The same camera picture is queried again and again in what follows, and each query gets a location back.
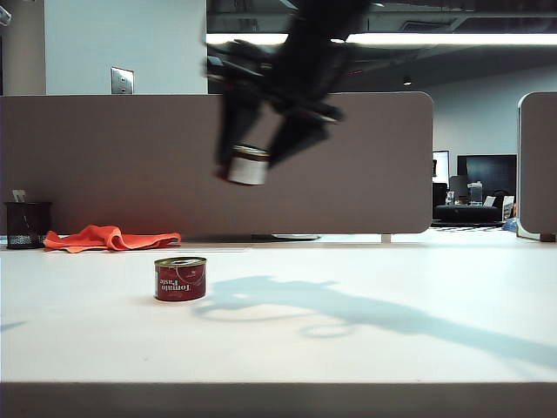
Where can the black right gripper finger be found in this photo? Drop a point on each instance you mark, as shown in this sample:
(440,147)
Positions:
(300,137)
(237,122)

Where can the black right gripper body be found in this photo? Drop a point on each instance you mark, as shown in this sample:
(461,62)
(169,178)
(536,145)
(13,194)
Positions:
(300,82)

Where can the dark tomato can white label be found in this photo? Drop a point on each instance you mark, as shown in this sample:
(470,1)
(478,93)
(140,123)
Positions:
(248,167)

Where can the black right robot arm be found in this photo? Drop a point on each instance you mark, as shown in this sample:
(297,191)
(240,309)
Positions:
(326,26)

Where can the red tomato paste can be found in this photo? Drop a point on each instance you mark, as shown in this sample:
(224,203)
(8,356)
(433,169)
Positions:
(180,285)

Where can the black pendant lamp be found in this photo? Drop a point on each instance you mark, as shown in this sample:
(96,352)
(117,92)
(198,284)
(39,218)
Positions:
(407,80)

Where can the white divider foot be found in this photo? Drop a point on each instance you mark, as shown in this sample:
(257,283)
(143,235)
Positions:
(385,237)

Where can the large brown desk divider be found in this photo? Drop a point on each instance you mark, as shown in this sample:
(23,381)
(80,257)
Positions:
(109,165)

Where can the small bright monitor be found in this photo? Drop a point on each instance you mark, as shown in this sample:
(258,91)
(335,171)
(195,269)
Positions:
(441,167)

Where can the long ceiling light strip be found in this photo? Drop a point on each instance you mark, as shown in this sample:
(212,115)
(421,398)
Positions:
(457,39)

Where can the grey office chair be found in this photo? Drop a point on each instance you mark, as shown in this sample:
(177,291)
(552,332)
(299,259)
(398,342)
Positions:
(457,187)

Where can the orange cloth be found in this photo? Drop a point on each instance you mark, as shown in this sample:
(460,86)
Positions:
(109,239)

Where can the black round sofa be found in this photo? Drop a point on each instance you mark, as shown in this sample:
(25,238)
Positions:
(465,213)

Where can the clear plastic container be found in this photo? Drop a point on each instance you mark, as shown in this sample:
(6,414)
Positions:
(475,193)

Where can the large black screen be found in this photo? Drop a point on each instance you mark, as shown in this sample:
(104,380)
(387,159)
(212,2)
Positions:
(487,170)

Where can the white paper sign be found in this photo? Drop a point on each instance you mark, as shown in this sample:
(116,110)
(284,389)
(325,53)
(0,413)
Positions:
(507,208)

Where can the white item in pen holder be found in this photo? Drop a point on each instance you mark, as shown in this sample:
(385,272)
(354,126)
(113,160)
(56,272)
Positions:
(19,196)

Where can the black mesh pen holder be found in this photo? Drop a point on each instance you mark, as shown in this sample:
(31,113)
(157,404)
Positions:
(27,226)

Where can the brown desk divider white edge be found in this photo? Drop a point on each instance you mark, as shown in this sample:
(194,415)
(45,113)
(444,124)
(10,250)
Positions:
(538,165)

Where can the brown divider foot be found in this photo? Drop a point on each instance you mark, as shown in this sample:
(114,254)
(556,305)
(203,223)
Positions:
(547,237)

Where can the metal wall outlet plate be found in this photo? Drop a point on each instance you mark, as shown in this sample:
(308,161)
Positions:
(122,80)

